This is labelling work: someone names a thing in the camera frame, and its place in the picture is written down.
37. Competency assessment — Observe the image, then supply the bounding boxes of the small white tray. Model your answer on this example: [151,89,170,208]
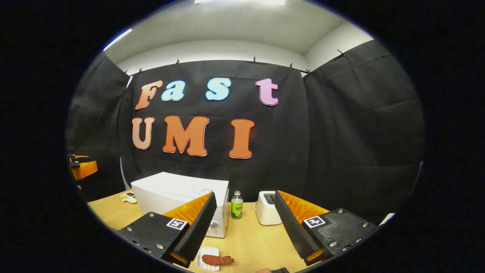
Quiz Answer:
[196,246,220,271]

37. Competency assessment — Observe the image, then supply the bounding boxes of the white toaster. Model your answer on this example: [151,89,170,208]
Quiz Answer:
[255,191,283,226]

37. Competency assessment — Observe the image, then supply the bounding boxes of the white microwave oven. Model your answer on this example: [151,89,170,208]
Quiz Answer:
[131,172,230,238]

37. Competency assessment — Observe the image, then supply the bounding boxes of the black backdrop cloth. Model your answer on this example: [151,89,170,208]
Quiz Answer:
[65,39,426,224]

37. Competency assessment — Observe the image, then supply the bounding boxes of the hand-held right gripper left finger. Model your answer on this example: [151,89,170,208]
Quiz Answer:
[117,191,217,268]

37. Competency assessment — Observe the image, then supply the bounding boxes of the long ceiling light strip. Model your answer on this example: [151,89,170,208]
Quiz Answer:
[103,28,133,52]

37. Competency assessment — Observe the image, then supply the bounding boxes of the reddish brown meat piece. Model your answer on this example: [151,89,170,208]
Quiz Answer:
[202,254,235,265]

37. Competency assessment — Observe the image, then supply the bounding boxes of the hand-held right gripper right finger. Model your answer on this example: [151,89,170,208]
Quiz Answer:
[274,190,380,267]

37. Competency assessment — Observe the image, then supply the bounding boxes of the green label drink bottle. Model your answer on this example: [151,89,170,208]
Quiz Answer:
[231,191,243,220]

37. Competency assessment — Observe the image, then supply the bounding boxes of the ceiling light panel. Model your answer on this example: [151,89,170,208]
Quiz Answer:
[194,0,286,6]

